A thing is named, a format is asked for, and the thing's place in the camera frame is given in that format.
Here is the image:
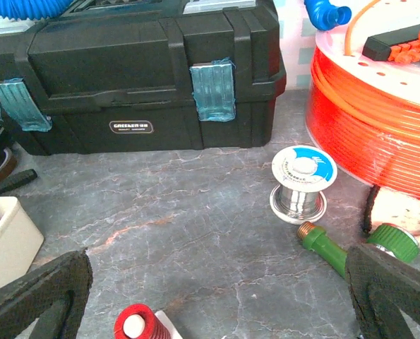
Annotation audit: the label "white plastic parts bin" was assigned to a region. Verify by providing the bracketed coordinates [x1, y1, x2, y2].
[0, 196, 44, 288]

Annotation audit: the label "solder wire spool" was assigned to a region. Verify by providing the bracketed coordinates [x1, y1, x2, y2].
[269, 145, 337, 225]

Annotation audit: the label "white knit work glove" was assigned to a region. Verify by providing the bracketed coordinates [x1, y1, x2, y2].
[361, 185, 420, 247]

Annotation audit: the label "white peg base plate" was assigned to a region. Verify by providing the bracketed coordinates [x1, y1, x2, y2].
[155, 310, 183, 339]

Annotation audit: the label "black screwdriver handle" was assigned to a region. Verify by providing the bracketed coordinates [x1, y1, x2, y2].
[0, 169, 37, 195]

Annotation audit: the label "orange pneumatic tubing reel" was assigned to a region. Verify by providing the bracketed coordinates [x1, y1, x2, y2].
[306, 1, 420, 198]

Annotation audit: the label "black socket rail orange clips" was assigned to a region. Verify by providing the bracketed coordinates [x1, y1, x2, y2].
[362, 24, 420, 61]

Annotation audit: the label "large red spring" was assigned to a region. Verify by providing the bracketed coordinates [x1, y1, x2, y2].
[114, 304, 172, 339]

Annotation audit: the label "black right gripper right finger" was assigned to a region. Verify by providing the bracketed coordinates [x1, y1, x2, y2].
[345, 244, 420, 338]

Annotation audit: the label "black plastic toolbox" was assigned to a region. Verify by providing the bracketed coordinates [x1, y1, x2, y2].
[0, 1, 287, 155]

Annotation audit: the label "green brass pipe fitting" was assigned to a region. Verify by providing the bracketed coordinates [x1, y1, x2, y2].
[296, 221, 419, 278]

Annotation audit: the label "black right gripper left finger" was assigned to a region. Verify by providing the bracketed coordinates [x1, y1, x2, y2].
[0, 249, 92, 338]

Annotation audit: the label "blue corrugated hose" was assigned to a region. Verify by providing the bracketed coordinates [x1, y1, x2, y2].
[0, 0, 69, 19]

